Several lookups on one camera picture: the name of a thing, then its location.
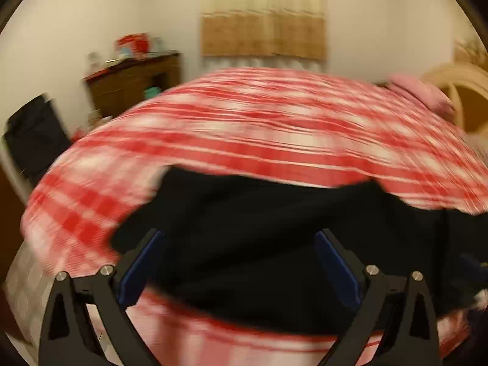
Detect red gift bag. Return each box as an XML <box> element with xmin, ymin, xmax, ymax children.
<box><xmin>116</xmin><ymin>34</ymin><xmax>150</xmax><ymax>56</ymax></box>

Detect beige window curtain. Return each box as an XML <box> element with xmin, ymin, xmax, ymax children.
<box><xmin>200</xmin><ymin>0</ymin><xmax>328</xmax><ymax>62</ymax></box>

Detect brown wooden dresser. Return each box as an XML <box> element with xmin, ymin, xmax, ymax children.
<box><xmin>83</xmin><ymin>51</ymin><xmax>181</xmax><ymax>120</ymax></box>

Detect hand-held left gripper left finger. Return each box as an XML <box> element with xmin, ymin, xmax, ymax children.
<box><xmin>38</xmin><ymin>229</ymin><xmax>166</xmax><ymax>366</ymax></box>

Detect red plaid bed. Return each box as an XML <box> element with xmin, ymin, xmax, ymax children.
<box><xmin>4</xmin><ymin>66</ymin><xmax>488</xmax><ymax>366</ymax></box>

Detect black pants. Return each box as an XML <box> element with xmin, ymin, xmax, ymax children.
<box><xmin>110</xmin><ymin>166</ymin><xmax>488</xmax><ymax>336</ymax></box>

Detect cream wooden headboard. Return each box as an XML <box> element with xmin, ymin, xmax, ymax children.
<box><xmin>421</xmin><ymin>63</ymin><xmax>488</xmax><ymax>138</ymax></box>

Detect beige floral curtain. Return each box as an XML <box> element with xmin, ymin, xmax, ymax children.
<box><xmin>454</xmin><ymin>38</ymin><xmax>488</xmax><ymax>65</ymax></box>

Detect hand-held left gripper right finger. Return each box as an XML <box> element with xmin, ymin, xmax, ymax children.
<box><xmin>314</xmin><ymin>229</ymin><xmax>443</xmax><ymax>366</ymax></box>

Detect pink pillow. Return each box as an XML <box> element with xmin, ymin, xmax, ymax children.
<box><xmin>389</xmin><ymin>73</ymin><xmax>456</xmax><ymax>117</ymax></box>

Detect black chair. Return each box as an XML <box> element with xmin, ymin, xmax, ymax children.
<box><xmin>4</xmin><ymin>93</ymin><xmax>72</xmax><ymax>187</ymax></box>

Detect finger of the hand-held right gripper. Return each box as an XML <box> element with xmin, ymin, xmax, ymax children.
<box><xmin>459</xmin><ymin>253</ymin><xmax>488</xmax><ymax>276</ymax></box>

